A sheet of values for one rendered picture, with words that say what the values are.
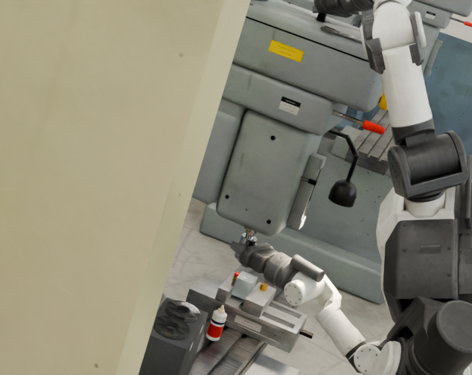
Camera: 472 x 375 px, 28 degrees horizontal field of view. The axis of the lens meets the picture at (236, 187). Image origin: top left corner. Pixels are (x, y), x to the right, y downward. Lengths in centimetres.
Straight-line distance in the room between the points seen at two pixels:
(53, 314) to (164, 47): 23
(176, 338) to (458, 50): 693
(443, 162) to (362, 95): 37
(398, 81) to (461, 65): 698
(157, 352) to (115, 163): 164
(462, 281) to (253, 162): 71
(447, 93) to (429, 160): 700
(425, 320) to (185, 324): 70
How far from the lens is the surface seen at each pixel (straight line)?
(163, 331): 229
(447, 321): 184
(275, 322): 279
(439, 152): 204
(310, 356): 484
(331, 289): 252
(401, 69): 199
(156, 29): 66
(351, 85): 232
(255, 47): 238
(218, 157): 247
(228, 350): 272
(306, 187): 252
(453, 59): 897
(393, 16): 203
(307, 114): 237
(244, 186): 248
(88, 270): 72
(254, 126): 244
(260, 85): 240
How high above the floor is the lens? 224
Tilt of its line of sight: 19 degrees down
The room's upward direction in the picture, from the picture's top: 18 degrees clockwise
